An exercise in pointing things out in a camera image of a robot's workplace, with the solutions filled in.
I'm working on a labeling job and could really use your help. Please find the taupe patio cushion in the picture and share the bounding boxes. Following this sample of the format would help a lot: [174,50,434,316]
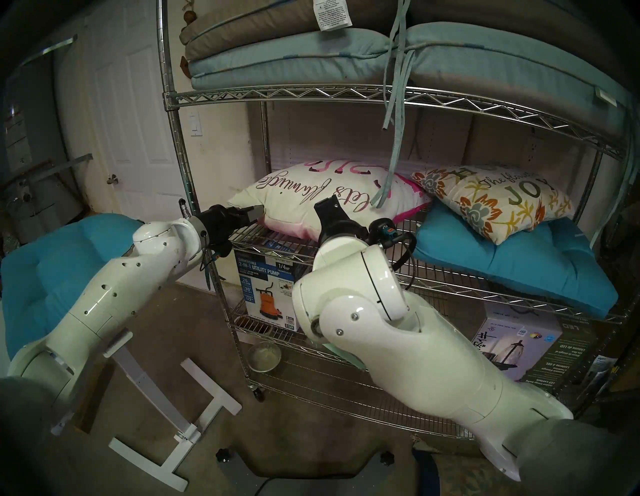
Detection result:
[179,0,576,61]

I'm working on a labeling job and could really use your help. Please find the zigzag-edged paper sheets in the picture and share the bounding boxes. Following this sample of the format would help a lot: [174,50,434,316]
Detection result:
[325,345,368,372]

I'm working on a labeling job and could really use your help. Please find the small metal bowl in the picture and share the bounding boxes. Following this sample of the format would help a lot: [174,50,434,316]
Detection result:
[247,341,282,373]

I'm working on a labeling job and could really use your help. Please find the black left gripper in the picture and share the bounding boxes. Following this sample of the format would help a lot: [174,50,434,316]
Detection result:
[192,203,265,257]

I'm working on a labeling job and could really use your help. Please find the teal seat cushion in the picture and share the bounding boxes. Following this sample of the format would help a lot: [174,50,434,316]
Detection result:
[0,213,146,361]
[412,200,620,319]

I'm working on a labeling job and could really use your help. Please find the light blue patio cushion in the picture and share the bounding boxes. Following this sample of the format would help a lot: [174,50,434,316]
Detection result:
[189,0,640,206]

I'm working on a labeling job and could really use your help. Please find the grey metal frame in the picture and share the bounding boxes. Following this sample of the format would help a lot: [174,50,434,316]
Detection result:
[0,35,93,193]

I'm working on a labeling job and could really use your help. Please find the grey metal tank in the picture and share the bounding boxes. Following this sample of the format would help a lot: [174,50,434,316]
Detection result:
[5,175,85,246]

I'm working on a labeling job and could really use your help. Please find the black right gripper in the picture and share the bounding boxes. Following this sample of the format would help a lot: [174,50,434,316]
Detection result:
[313,195,372,249]

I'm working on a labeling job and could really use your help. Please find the wooden board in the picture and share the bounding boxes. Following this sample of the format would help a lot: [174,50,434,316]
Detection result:
[72,395,108,435]

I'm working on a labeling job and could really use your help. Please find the white rolling side table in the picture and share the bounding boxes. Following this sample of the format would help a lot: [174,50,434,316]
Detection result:
[50,330,243,493]

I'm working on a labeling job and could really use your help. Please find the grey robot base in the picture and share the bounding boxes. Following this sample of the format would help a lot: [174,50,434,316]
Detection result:
[220,435,441,496]

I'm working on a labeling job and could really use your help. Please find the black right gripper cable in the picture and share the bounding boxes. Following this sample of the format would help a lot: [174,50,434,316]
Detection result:
[367,218,420,292]

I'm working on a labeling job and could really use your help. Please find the utility pump cardboard box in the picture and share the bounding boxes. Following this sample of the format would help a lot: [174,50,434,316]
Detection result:
[233,240,313,333]

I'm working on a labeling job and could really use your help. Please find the white pink script pillow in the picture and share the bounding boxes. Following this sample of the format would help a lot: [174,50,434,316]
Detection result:
[227,160,432,242]

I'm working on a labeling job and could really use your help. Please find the chrome wire shelf rack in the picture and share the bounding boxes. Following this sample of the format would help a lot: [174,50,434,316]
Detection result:
[156,0,640,441]

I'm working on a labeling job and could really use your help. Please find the floral print throw pillow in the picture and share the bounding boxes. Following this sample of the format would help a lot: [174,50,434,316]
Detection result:
[411,165,575,246]

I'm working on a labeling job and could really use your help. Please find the lamp picture cardboard box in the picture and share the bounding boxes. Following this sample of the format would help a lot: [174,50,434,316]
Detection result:
[471,302,596,386]

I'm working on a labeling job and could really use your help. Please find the white panel door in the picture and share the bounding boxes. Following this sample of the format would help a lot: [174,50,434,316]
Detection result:
[82,0,201,223]

